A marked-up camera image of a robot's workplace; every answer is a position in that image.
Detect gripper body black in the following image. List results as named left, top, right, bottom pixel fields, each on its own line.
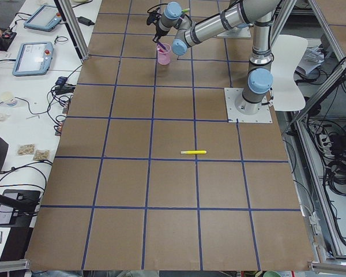
left=153, top=27, right=165, bottom=42

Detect purple pen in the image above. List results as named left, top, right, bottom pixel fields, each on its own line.
left=158, top=42, right=166, bottom=50

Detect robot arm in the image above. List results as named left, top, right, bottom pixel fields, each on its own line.
left=146, top=0, right=279, bottom=115

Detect pink mesh cup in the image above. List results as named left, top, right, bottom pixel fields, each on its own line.
left=157, top=43, right=171, bottom=65

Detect white paper cup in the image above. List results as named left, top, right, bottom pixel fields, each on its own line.
left=0, top=91, right=18, bottom=107

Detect black power adapter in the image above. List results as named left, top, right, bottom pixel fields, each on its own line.
left=77, top=16, right=95, bottom=26

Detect far teach pendant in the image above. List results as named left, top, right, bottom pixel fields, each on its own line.
left=24, top=5, right=62, bottom=32

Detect teach pendant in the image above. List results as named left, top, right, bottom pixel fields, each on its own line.
left=12, top=42, right=54, bottom=77
left=24, top=5, right=62, bottom=32

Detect yellow pen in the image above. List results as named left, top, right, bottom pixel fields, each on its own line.
left=180, top=150, right=207, bottom=155

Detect white chair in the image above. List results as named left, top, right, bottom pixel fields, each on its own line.
left=271, top=35, right=308, bottom=111

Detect near teach pendant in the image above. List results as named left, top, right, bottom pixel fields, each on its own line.
left=12, top=42, right=54, bottom=77

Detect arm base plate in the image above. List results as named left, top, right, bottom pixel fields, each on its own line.
left=224, top=88, right=273, bottom=123
left=216, top=27, right=251, bottom=39

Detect aluminium frame post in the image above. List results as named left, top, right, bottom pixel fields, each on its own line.
left=54, top=0, right=89, bottom=61

